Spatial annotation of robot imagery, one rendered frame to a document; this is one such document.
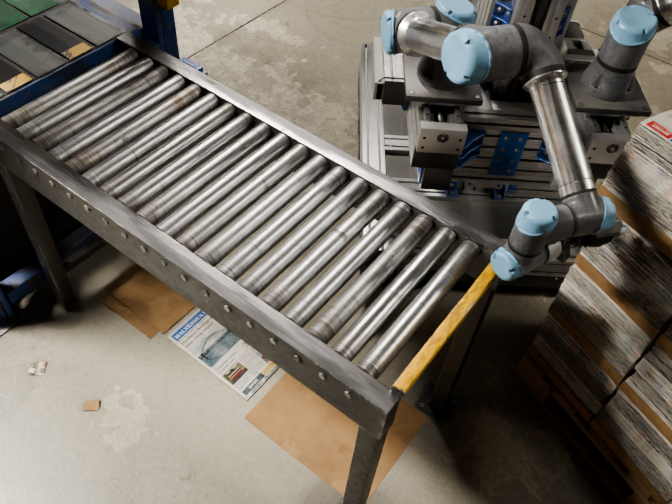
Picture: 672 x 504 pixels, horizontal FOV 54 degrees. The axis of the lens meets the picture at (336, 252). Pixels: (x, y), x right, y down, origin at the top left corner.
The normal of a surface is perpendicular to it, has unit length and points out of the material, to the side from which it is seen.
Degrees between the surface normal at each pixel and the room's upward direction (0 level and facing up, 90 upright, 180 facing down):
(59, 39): 0
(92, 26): 0
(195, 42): 0
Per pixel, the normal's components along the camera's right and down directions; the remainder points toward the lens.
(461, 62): -0.91, 0.24
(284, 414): 0.07, -0.64
